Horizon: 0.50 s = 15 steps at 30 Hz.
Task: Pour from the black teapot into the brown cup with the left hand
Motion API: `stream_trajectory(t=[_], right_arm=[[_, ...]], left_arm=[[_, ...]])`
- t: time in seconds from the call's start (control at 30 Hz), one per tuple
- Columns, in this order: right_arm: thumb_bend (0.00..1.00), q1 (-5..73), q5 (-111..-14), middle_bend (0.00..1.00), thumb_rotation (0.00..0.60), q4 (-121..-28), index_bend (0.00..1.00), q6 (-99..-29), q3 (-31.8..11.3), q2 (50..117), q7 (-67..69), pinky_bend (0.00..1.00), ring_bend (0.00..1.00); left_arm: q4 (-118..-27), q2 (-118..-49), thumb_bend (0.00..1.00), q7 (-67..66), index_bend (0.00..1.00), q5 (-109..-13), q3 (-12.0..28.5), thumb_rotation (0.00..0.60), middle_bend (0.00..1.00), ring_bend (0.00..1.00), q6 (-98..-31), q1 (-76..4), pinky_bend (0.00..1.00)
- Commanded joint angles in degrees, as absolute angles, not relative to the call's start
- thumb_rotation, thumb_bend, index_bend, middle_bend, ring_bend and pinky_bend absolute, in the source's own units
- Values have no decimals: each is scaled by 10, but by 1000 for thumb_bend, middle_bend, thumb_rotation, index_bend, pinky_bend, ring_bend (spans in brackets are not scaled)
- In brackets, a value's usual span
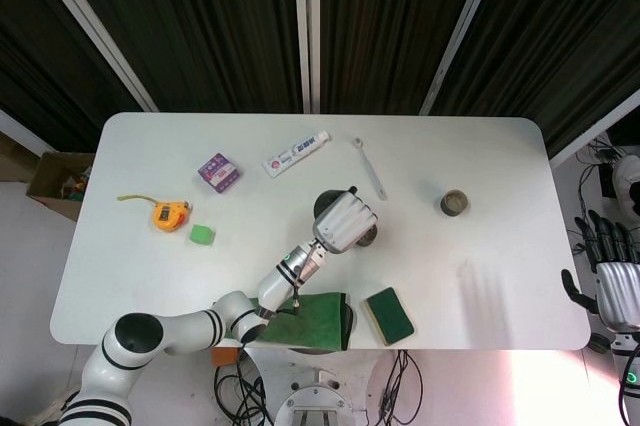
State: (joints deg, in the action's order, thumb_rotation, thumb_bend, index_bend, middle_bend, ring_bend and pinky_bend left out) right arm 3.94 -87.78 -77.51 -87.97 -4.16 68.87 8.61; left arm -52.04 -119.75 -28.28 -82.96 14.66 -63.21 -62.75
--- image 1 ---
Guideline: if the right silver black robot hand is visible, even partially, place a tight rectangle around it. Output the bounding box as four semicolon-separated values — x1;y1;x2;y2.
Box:
560;209;640;332

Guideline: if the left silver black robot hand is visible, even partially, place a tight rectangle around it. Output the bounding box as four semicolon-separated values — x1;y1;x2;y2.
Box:
310;191;380;256

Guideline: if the black teapot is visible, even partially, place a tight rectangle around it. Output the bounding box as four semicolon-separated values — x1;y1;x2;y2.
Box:
312;184;359;220

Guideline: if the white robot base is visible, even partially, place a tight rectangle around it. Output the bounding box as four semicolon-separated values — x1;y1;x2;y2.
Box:
244;345;386;426

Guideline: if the dark cup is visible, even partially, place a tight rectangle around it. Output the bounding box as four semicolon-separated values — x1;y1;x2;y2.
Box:
354;225;380;249
440;189;472;218

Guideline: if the white toothbrush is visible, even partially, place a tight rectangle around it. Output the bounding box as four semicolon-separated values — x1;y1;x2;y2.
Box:
351;136;389;201

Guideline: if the white toothpaste tube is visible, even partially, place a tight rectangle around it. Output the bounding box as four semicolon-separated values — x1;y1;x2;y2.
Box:
261;130;332;178

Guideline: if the green yellow sponge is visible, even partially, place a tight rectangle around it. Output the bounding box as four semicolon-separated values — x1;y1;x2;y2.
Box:
363;286;416;347

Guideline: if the green microfibre towel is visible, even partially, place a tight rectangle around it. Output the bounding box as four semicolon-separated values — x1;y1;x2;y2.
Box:
249;290;357;351

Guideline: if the white rounded object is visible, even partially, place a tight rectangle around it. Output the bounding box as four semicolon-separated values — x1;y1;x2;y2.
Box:
609;154;640;220

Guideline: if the purple white small box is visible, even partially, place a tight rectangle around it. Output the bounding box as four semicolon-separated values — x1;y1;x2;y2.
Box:
196;151;243;195

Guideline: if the green cube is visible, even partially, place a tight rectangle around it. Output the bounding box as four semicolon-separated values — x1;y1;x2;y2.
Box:
189;223;216;248

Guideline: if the yellow tape measure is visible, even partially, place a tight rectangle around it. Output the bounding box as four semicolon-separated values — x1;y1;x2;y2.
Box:
117;192;193;234

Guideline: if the orange object under table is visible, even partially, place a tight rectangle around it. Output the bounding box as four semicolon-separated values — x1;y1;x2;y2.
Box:
210;345;240;370

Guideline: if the black pleated curtain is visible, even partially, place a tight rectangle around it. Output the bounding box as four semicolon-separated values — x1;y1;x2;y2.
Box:
0;0;640;157

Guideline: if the cardboard box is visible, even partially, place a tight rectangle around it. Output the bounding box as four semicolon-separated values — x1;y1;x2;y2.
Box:
25;150;94;222

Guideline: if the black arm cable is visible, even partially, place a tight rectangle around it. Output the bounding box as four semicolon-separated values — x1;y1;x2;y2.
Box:
269;265;307;320

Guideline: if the black floor cable bundle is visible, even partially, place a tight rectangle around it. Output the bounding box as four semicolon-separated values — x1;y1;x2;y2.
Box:
213;360;274;426
379;348;426;426
574;138;624;210

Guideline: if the white partition frame post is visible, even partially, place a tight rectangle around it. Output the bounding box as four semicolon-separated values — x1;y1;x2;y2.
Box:
32;0;160;113
292;0;308;114
306;0;322;114
418;0;507;116

